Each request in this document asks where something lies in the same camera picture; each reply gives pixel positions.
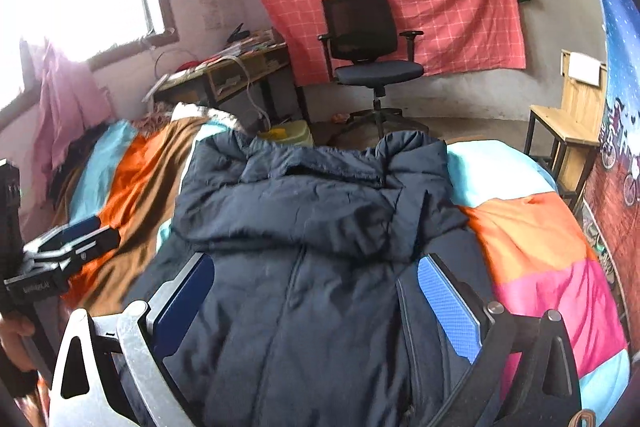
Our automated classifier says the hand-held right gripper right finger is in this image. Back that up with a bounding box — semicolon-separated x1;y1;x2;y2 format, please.
416;252;583;427

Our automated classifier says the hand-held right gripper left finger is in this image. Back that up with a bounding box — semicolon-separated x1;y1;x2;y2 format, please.
48;251;216;427

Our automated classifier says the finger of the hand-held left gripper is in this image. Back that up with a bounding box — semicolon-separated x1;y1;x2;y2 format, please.
37;227;121;275
22;216;101;258

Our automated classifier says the navy padded jacket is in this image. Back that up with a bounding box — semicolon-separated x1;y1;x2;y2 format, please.
122;130;516;427

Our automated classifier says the person's left hand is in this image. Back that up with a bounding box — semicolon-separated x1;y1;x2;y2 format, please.
0;314;38;373

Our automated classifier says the colourful patchwork blanket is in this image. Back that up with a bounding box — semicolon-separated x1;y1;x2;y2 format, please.
30;102;631;427

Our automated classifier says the pink hanging cloth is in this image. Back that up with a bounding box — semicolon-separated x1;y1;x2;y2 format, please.
32;39;113;188

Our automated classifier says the blue printed curtain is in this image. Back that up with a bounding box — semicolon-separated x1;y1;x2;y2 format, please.
575;0;640;338

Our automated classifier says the green plastic bin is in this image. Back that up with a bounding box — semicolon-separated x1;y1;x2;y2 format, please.
257;119;315;148

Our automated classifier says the wooden chair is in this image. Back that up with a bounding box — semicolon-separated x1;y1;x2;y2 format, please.
529;49;608;202

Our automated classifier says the wooden desk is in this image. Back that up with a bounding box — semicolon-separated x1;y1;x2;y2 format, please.
152;42;311;128

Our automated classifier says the white paper sheet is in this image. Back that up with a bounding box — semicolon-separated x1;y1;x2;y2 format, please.
569;52;601;86

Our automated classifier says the black office chair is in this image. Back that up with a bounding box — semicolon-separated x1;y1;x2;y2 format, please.
318;0;430;140

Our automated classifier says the white cable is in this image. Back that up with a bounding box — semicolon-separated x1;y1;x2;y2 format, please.
235;57;273;132

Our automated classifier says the white wall calendar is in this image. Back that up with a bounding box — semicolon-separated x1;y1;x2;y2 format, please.
198;0;222;32

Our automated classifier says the red checked wall cloth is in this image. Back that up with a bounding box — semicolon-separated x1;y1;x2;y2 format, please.
251;0;527;88

